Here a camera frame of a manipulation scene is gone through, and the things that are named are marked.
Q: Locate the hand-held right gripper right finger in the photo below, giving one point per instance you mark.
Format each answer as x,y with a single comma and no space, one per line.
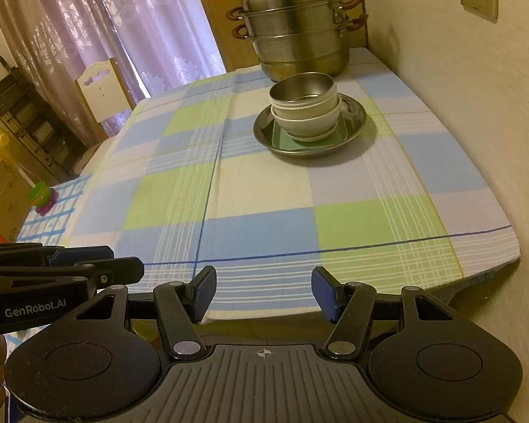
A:
324,293

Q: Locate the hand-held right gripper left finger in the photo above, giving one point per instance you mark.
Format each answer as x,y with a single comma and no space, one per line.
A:
205,291

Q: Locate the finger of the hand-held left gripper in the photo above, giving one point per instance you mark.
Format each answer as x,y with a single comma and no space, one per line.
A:
79,253
114,271

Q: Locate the green square plate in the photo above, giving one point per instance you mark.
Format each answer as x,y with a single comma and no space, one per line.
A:
277,139

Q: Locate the white ceramic bowl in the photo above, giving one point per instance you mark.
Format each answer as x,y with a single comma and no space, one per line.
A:
308,130

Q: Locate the large stainless steel plate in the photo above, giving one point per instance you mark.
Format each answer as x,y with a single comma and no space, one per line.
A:
355,112

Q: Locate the cream round container bowl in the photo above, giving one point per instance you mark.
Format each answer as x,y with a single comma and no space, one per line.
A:
311,109

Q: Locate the stainless steel bowl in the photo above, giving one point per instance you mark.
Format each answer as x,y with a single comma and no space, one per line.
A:
308,83

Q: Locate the blue grid cloth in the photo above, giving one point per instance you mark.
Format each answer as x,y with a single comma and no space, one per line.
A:
48,224

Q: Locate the green and pink toy cups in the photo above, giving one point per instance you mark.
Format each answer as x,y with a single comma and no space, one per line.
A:
42,194

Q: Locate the wooden cabinet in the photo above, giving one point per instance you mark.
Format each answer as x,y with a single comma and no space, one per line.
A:
4,194

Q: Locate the checked tablecloth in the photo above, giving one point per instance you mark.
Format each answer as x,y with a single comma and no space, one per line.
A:
269,198

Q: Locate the black metal rack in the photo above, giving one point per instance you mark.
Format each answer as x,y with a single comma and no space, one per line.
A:
26,110

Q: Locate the cream wooden chair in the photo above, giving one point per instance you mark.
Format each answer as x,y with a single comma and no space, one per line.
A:
101,97

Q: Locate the purple lace curtain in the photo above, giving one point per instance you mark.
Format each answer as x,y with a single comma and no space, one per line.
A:
136,17

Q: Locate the stainless steel steamer pot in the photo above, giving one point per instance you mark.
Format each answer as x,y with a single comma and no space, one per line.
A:
299,22

